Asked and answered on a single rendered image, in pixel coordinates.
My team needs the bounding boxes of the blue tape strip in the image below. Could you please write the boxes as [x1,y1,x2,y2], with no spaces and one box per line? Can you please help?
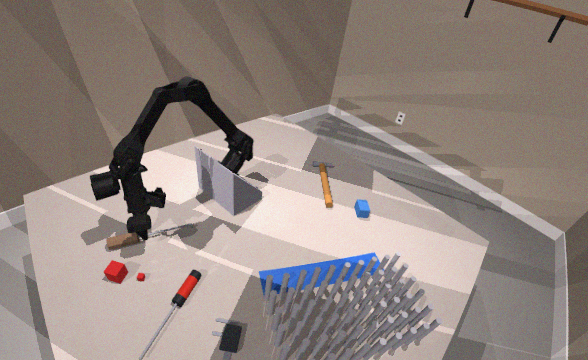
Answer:
[259,252,377,297]

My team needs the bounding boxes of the small blue block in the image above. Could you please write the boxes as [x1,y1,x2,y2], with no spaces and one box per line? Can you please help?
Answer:
[354,200,370,218]

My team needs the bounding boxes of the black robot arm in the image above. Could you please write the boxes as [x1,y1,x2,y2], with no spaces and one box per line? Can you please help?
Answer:
[90,76,253,208]

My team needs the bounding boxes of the tool with tan handle and thin metal shaft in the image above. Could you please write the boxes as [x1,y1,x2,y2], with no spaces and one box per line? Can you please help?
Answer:
[106,223,193,250]

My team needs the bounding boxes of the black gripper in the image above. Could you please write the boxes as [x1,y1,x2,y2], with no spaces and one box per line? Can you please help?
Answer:
[123,187,151,240]

